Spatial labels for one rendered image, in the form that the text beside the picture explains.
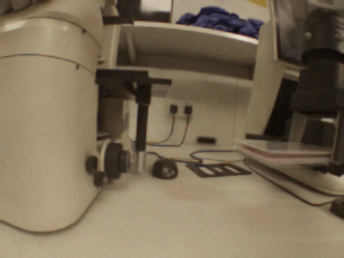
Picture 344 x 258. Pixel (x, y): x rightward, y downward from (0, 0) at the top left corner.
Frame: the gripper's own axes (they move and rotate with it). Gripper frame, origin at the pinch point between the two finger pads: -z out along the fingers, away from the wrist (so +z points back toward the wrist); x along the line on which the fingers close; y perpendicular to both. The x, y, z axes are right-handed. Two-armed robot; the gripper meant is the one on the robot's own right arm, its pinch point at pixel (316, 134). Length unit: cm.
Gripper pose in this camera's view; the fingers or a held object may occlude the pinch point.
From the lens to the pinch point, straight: 28.2
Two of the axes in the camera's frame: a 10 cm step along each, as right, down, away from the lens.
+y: -9.6, -2.8, -1.0
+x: -0.8, -0.7, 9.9
